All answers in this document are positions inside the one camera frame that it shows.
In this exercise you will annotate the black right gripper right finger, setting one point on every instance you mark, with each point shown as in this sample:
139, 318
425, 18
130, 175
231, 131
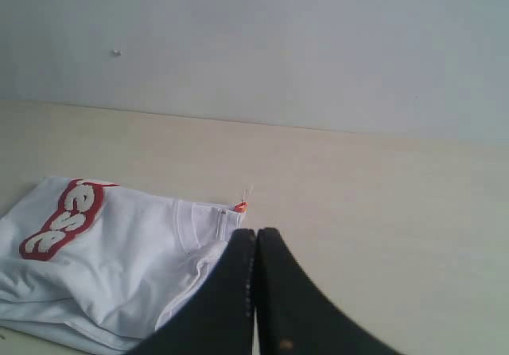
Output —
294, 316

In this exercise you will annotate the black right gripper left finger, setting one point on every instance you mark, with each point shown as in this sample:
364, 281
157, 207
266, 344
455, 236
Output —
219, 317

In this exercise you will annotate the white t-shirt red lettering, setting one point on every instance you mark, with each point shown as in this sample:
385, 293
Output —
99, 267

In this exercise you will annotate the orange neck label tag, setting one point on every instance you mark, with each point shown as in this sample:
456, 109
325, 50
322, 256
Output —
243, 205

